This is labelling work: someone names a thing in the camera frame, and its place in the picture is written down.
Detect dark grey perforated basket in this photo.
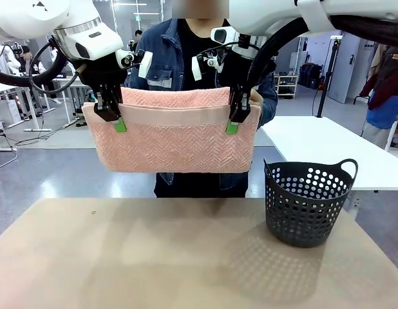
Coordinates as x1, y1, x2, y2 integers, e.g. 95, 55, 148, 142
263, 158, 359, 248

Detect white lab desk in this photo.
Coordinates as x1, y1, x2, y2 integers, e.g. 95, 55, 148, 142
0, 82, 57, 133

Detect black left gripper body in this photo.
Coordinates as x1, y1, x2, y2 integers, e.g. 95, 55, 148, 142
79, 56, 129, 94

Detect pink terry towel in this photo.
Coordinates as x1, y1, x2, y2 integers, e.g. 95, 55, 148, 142
82, 86, 263, 174

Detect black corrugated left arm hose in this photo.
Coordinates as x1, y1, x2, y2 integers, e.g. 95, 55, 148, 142
0, 48, 73, 88

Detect dark maroon hanging jacket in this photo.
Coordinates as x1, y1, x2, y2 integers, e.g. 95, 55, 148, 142
359, 44, 398, 112

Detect white open door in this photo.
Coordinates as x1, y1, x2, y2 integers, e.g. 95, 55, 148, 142
327, 31, 364, 104

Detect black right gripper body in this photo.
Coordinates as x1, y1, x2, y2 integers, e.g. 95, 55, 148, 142
222, 48, 258, 88

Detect seated person in varsity jacket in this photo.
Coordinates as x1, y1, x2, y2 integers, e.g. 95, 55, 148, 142
19, 44, 47, 77

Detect white drawer cabinet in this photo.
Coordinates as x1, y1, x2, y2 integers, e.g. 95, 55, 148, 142
2, 98, 24, 125

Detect grey hanging garment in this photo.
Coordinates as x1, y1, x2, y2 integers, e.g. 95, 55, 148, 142
361, 120, 395, 146

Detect person in denim jacket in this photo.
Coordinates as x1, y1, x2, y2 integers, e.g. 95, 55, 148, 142
129, 17, 279, 199

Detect white lab table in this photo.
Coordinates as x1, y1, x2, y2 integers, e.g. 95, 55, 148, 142
52, 77, 90, 127

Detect white left wrist camera unit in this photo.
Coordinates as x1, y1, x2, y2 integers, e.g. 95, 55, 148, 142
116, 50, 154, 79

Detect black tripod pole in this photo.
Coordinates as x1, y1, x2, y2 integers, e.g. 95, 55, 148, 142
316, 35, 343, 118

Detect black suitcase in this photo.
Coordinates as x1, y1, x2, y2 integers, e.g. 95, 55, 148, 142
298, 62, 324, 90

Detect person's left forearm denim sleeve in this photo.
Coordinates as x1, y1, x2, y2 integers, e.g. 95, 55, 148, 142
256, 73, 279, 131

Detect blue hanging garment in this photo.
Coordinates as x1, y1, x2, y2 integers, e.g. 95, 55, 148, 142
366, 91, 398, 129

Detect white right wrist camera unit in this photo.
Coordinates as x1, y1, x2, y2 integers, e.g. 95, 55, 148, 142
191, 53, 226, 82

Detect white shoe rack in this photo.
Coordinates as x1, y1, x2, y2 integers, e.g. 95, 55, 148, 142
272, 72, 298, 99

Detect beige hanging coat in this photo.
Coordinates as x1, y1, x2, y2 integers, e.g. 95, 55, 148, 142
366, 43, 390, 83

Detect white wrist camera unit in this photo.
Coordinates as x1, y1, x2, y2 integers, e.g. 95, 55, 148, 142
116, 50, 154, 79
191, 53, 226, 82

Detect large white table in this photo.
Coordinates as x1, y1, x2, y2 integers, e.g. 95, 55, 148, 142
260, 115, 398, 193

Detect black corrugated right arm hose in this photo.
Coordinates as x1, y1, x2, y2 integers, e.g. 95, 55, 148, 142
247, 14, 398, 89

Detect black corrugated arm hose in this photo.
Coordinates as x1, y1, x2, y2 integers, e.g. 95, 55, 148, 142
0, 48, 73, 88
247, 14, 398, 89

